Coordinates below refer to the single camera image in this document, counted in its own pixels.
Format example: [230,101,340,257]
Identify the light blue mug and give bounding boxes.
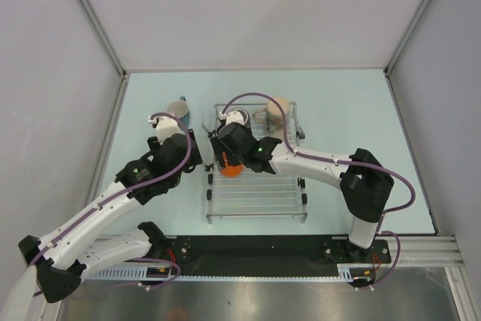
[167,96,191,128]

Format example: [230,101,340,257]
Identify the orange mug black handle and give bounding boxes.
[219,152,244,177]

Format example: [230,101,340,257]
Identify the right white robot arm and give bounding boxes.
[209,123,394,262]

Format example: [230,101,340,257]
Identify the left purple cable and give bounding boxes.
[28,111,195,298]

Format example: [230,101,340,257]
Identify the white slotted cable duct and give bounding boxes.
[89,264,374,283]

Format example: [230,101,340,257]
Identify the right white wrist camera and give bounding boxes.
[217,108,249,131]

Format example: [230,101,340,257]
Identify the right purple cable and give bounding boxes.
[219,92,417,292]

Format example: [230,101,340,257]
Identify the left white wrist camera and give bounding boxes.
[148,114,184,144]

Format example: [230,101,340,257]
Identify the beige printed mug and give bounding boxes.
[252,98,291,137]

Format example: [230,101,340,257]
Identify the dark grey mug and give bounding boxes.
[225,108,251,128]

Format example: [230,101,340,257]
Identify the metal wire dish rack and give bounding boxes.
[206,101,308,224]

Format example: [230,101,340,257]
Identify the purple cable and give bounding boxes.
[28,111,195,298]
[219,92,417,292]

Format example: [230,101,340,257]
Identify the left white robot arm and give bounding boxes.
[18,130,202,303]

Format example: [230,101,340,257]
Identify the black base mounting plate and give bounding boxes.
[148,235,392,270]

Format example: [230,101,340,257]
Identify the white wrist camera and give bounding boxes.
[217,108,249,131]
[148,114,184,144]

